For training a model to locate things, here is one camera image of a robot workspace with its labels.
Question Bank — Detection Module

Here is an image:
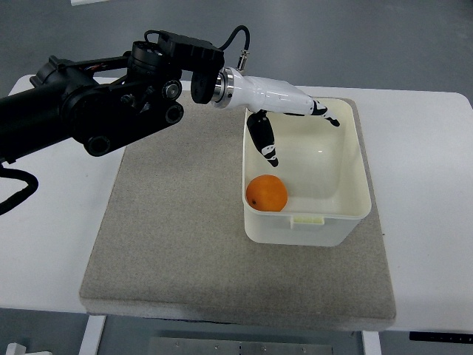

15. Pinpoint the white table leg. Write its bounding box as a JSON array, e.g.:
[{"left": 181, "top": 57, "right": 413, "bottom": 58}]
[
  {"left": 78, "top": 316, "right": 106, "bottom": 355},
  {"left": 361, "top": 331, "right": 382, "bottom": 355}
]

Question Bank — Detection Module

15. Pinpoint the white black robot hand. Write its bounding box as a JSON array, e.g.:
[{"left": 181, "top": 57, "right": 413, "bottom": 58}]
[{"left": 211, "top": 67, "right": 340, "bottom": 167}]

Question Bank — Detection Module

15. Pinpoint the grey felt mat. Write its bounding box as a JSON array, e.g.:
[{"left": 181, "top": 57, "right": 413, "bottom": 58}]
[{"left": 80, "top": 94, "right": 396, "bottom": 331}]

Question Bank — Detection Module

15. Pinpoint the white table leg left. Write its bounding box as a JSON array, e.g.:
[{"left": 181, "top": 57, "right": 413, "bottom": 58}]
[{"left": 78, "top": 316, "right": 106, "bottom": 355}]

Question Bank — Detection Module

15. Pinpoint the orange fruit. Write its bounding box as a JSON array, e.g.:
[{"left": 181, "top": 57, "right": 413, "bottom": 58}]
[{"left": 245, "top": 175, "right": 288, "bottom": 212}]

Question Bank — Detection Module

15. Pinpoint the white object top edge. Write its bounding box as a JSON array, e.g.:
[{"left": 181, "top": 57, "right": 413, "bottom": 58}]
[{"left": 70, "top": 0, "right": 108, "bottom": 6}]

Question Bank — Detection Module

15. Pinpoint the black control panel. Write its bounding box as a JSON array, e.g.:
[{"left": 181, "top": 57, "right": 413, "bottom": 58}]
[{"left": 409, "top": 331, "right": 473, "bottom": 344}]

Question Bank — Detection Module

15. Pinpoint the white table leg right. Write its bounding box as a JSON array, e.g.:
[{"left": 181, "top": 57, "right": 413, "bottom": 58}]
[{"left": 361, "top": 331, "right": 382, "bottom": 355}]

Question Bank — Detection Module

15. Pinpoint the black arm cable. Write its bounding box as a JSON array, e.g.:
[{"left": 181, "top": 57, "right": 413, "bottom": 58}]
[{"left": 217, "top": 24, "right": 252, "bottom": 73}]

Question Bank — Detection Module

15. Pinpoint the white object floor corner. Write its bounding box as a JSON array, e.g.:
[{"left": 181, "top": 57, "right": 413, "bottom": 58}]
[{"left": 5, "top": 342, "right": 27, "bottom": 355}]

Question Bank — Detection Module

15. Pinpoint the white plastic box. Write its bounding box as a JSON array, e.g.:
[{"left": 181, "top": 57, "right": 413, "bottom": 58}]
[{"left": 242, "top": 98, "right": 372, "bottom": 247}]

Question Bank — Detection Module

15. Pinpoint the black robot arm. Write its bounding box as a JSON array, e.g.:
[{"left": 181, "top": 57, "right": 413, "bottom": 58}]
[{"left": 1, "top": 31, "right": 225, "bottom": 163}]

